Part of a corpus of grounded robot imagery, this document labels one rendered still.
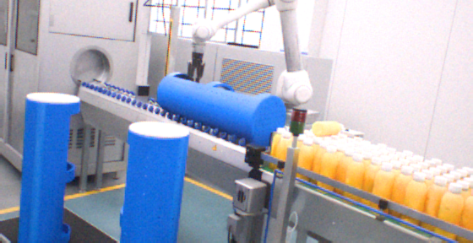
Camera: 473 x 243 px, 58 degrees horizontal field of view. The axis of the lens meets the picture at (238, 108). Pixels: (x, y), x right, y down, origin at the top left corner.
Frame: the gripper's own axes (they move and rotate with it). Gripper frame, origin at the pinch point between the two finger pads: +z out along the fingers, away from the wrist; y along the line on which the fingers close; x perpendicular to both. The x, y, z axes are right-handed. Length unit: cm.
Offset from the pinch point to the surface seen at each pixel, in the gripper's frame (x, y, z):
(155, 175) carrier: 60, 64, 34
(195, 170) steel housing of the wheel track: 21, 8, 51
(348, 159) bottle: 124, 14, 13
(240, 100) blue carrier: 54, 11, 1
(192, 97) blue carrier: 15.8, 13.1, 6.3
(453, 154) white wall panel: 75, -276, 52
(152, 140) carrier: 58, 66, 19
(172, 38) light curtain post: -73, -32, -27
